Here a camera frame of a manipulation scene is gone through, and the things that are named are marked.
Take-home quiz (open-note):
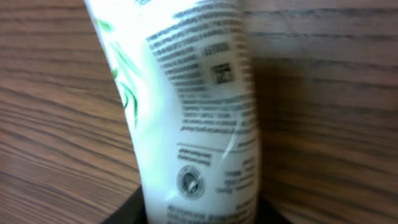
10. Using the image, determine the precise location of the white cosmetic tube gold cap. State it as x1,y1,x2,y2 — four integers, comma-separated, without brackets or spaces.
85,0,261,223

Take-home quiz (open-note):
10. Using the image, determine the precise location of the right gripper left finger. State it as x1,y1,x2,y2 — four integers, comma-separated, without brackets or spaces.
101,187,146,224

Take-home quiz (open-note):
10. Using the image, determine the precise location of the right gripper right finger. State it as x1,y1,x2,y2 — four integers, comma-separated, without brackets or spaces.
256,198,292,224

